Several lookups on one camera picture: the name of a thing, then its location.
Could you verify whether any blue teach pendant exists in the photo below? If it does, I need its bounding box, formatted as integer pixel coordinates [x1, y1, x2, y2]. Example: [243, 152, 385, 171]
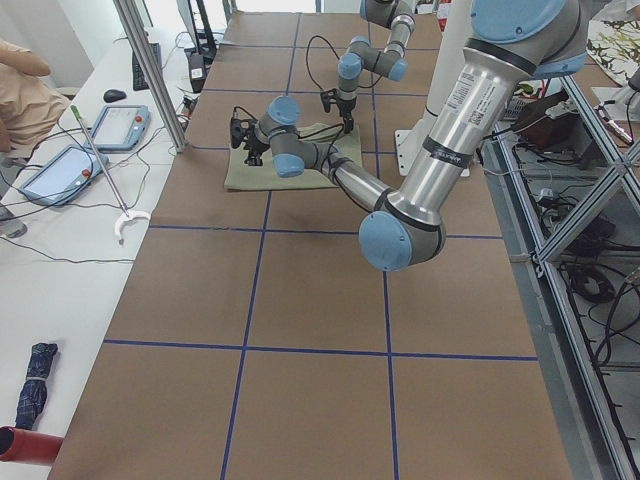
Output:
[18, 145, 109, 206]
[89, 105, 150, 153]

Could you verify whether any white reacher grabber stick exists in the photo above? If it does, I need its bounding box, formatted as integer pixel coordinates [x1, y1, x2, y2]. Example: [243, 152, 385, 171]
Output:
[70, 104, 151, 246]

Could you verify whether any seated person in beige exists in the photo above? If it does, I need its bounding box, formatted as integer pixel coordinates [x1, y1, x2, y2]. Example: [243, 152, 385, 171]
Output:
[1, 39, 70, 153]

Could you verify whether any far blue teach pendant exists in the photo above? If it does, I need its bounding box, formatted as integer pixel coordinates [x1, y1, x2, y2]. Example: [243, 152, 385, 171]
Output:
[89, 105, 150, 153]

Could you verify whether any olive green long-sleeve shirt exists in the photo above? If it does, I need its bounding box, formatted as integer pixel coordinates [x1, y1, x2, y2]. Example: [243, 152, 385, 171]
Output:
[224, 123, 362, 191]

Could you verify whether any folded dark blue umbrella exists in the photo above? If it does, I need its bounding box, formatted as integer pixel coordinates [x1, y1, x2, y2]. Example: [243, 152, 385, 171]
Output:
[15, 343, 58, 430]

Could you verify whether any black computer mouse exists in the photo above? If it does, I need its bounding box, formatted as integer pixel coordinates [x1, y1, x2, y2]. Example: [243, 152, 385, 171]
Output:
[103, 89, 127, 103]

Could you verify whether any black keyboard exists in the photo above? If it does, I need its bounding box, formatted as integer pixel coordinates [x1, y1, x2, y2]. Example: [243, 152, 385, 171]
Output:
[131, 41, 164, 92]

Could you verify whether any aluminium frame post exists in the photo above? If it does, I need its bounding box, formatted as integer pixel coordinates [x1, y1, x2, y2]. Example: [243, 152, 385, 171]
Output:
[113, 0, 187, 153]

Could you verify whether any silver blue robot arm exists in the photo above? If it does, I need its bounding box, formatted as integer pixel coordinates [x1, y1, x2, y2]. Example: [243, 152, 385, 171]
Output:
[230, 1, 589, 271]
[322, 0, 417, 134]

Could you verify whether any wrist black camera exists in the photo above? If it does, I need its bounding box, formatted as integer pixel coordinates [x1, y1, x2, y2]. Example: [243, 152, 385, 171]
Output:
[229, 117, 252, 149]
[320, 88, 337, 113]

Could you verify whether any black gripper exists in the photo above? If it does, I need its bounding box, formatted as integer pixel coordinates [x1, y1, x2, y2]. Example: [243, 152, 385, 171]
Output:
[244, 127, 270, 166]
[333, 88, 356, 134]

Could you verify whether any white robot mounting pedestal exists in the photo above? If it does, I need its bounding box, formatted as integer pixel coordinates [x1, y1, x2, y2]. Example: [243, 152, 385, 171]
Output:
[395, 0, 472, 177]

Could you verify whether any red cylinder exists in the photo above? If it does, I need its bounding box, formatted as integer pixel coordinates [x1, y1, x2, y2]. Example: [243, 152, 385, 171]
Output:
[1, 426, 64, 466]

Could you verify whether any near blue teach pendant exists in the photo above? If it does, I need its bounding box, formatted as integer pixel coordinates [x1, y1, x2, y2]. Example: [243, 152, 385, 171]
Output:
[18, 145, 109, 206]

